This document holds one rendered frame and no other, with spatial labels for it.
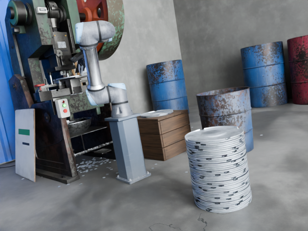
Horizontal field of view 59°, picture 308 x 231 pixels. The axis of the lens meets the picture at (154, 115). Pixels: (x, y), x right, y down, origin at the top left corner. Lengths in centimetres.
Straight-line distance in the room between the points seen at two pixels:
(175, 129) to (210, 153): 105
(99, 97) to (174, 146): 81
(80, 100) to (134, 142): 66
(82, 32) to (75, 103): 76
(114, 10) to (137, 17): 248
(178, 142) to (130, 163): 60
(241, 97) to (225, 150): 88
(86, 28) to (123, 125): 64
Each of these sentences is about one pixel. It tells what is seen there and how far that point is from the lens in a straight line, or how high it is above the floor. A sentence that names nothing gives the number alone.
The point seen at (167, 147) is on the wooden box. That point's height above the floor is 10.
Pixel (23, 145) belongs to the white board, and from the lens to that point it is 269.
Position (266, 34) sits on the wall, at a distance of 486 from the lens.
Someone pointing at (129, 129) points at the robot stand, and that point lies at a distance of 186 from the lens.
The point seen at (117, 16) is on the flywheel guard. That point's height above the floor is 123.
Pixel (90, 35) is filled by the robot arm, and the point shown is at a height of 97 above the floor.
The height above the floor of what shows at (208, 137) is 35.
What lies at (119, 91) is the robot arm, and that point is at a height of 62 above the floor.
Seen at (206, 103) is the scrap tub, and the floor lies 42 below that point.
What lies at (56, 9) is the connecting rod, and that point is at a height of 135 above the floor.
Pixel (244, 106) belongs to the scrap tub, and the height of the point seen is 36.
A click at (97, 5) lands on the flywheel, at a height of 138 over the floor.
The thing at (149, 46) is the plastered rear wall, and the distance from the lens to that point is 500.
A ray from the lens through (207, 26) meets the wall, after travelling 533.
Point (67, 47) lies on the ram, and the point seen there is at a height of 104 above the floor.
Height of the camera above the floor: 68
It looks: 8 degrees down
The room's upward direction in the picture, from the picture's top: 9 degrees counter-clockwise
